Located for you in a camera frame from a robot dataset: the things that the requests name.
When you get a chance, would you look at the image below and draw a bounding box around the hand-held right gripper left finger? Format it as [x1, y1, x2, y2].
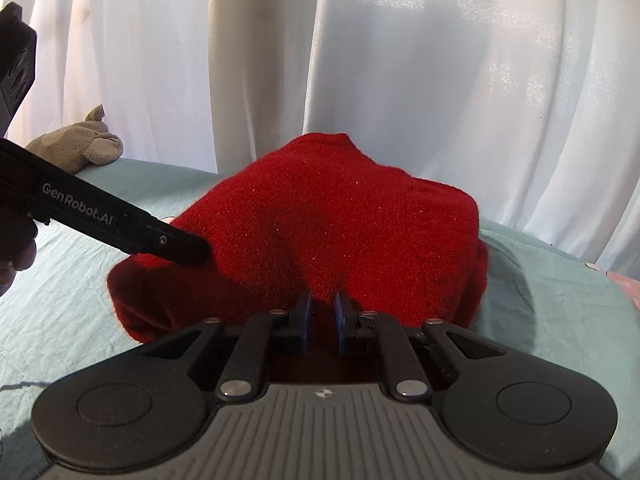
[142, 292, 314, 402]

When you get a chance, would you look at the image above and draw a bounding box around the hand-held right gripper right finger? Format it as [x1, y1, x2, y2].
[334, 291, 502, 404]

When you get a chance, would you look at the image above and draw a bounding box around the red knitted sweater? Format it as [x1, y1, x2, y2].
[106, 132, 490, 347]

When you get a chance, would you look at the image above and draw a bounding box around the grey-brown plush toy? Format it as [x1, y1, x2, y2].
[25, 104, 124, 175]

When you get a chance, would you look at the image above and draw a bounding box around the pink patterned cloth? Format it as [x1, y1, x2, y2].
[606, 271, 640, 308]

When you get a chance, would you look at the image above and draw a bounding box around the teal bed sheet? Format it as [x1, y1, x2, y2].
[0, 157, 640, 480]

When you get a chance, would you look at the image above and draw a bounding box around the person's left hand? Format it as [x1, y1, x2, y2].
[0, 212, 40, 298]

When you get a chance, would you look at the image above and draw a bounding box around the white curtain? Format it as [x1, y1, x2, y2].
[0, 0, 640, 281]

